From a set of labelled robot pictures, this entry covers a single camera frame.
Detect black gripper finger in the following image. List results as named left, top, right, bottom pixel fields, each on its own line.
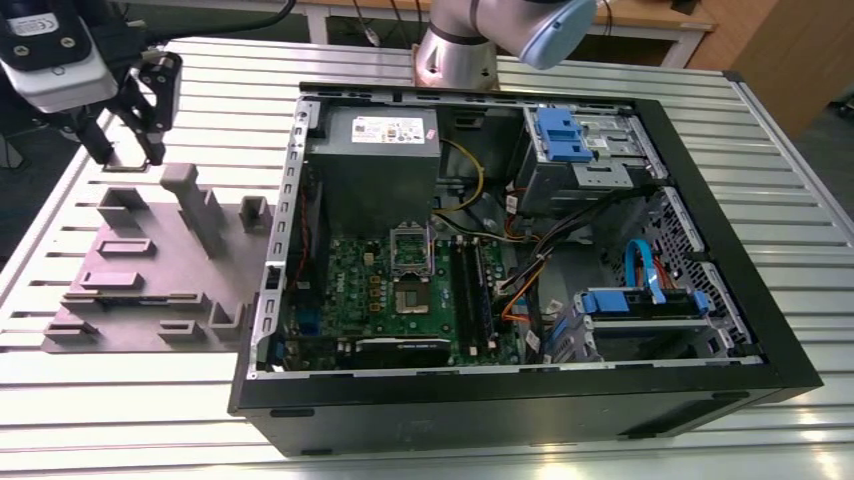
left=113, top=49, right=183, bottom=166
left=50, top=107, right=114, bottom=165

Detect CPU socket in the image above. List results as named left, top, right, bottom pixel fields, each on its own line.
left=392, top=281, right=438, bottom=317

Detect grey plastic parts rack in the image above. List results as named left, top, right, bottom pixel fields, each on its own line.
left=41, top=162, right=277, bottom=354

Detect grey power supply unit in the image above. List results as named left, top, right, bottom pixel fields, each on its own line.
left=307, top=105, right=444, bottom=229

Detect green motherboard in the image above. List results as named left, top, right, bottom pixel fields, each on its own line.
left=285, top=233, right=530, bottom=370

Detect blue plastic drive carrier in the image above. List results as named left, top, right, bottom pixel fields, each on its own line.
left=536, top=107, right=597, bottom=164

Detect black graphics card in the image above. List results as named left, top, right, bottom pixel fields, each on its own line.
left=337, top=333, right=453, bottom=369

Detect grey metal drive cage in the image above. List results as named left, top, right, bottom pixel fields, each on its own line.
left=517, top=103, right=670, bottom=217

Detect hard disk in blue carrier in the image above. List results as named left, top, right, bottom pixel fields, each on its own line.
left=577, top=288, right=713, bottom=321

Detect grey metal disk bay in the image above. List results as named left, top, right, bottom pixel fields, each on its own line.
left=541, top=287, right=760, bottom=365

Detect black PC case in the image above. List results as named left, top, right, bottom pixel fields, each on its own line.
left=226, top=81, right=827, bottom=459

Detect wooden cabinet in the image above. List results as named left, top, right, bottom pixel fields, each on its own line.
left=686, top=0, right=854, bottom=139

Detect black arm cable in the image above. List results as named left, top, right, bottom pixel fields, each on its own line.
left=142, top=0, right=299, bottom=47

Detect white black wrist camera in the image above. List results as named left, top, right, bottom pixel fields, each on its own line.
left=0, top=0, right=122, bottom=114

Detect thin red wire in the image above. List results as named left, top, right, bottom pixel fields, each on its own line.
left=295, top=188, right=318, bottom=265

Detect brown square base plate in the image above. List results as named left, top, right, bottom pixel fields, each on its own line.
left=412, top=43, right=501, bottom=92

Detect yellow wire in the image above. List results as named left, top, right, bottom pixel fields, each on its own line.
left=432, top=137, right=488, bottom=220

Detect thin white black wires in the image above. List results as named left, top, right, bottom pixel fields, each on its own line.
left=432, top=209, right=536, bottom=245

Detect black cable bundle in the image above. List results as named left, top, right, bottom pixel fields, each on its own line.
left=497, top=185, right=664, bottom=296

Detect orange wires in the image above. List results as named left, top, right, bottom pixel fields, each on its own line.
left=498, top=269, right=550, bottom=322

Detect blue flat wire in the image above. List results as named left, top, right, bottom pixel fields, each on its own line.
left=625, top=239, right=670, bottom=305

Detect red flat wire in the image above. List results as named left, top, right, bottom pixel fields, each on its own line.
left=650, top=255, right=678, bottom=295

